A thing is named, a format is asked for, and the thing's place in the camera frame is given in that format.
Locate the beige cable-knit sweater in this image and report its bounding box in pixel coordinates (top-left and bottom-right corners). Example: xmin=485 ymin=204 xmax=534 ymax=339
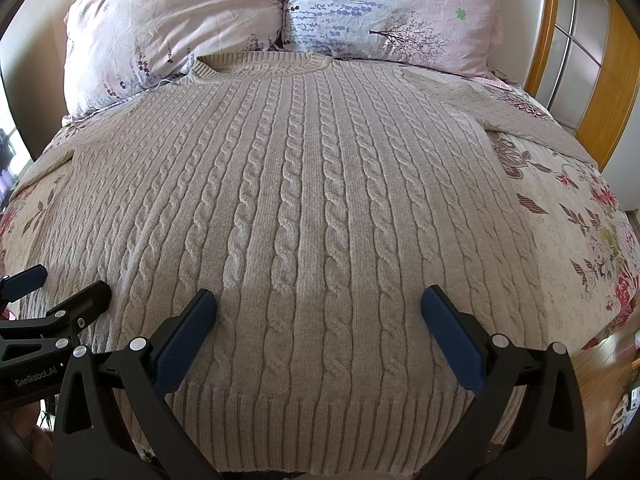
xmin=20 ymin=52 xmax=588 ymax=474

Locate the floral bed sheet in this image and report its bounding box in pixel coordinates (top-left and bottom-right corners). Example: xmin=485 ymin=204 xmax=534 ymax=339
xmin=1 ymin=76 xmax=639 ymax=349

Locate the pink floral left pillow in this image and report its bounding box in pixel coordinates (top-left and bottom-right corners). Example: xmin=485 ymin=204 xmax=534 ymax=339
xmin=63 ymin=0 xmax=283 ymax=118

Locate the blue pink floral right pillow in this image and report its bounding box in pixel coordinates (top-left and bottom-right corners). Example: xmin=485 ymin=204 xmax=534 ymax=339
xmin=282 ymin=0 xmax=501 ymax=78

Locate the wooden headboard frame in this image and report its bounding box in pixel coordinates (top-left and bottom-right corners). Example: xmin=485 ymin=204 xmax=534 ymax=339
xmin=525 ymin=0 xmax=639 ymax=169

